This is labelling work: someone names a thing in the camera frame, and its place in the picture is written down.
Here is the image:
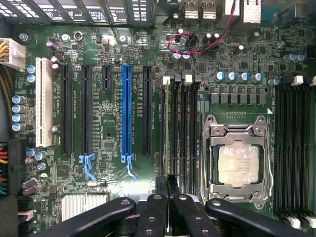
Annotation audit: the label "RAM slot black latches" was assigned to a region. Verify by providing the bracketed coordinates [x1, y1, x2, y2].
[193, 74, 202, 196]
[172, 74, 183, 193]
[296, 83, 308, 218]
[274, 83, 286, 215]

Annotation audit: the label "silver chipset heatsink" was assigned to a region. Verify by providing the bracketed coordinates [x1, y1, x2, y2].
[61, 194, 110, 222]

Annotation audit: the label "installed silver CPU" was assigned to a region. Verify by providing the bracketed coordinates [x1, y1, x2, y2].
[218, 144, 260, 188]

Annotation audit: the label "long black expansion slot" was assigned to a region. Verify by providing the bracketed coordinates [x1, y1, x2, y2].
[142, 65, 153, 156]
[60, 64, 74, 155]

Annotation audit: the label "green motherboard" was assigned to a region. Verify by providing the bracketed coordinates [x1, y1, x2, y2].
[12, 0, 316, 237]

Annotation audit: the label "black expansion slot blue latch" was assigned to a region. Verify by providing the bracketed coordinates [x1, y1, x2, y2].
[79, 64, 96, 181]

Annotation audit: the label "short black expansion slot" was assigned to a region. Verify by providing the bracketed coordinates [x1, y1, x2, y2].
[101, 65, 113, 92]

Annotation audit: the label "white expansion slot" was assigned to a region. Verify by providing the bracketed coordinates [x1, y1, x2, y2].
[35, 57, 54, 148]

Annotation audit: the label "metal CPU socket frame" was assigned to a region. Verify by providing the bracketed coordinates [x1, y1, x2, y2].
[201, 115, 274, 210]

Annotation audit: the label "coloured power wire bundle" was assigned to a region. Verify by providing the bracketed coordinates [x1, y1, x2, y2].
[0, 142, 10, 197]

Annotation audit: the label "red and black twisted wire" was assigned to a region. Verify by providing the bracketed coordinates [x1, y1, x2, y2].
[167, 0, 239, 55]

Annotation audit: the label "white connector yellow wires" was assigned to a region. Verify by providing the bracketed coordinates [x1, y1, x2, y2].
[0, 38, 27, 139]

